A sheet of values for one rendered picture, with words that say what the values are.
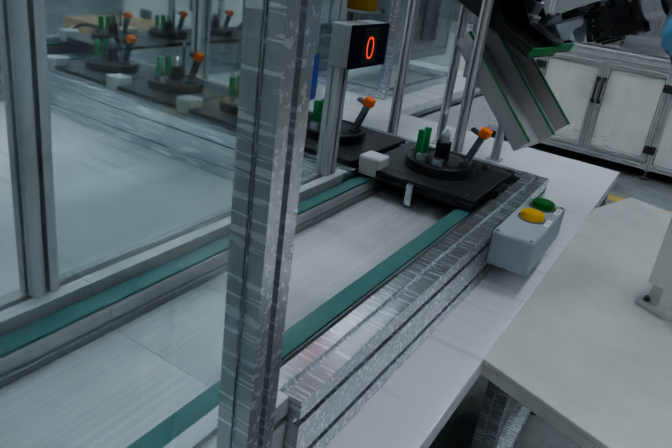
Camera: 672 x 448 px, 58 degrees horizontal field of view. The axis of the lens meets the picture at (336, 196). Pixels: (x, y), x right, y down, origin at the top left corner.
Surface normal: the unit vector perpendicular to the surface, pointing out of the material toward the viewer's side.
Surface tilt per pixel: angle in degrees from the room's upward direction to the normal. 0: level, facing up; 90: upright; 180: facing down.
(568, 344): 0
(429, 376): 0
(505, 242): 90
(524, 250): 90
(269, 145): 90
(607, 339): 0
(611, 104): 90
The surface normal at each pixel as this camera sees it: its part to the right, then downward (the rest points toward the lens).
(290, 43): 0.84, 0.30
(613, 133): -0.52, 0.26
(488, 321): 0.12, -0.92
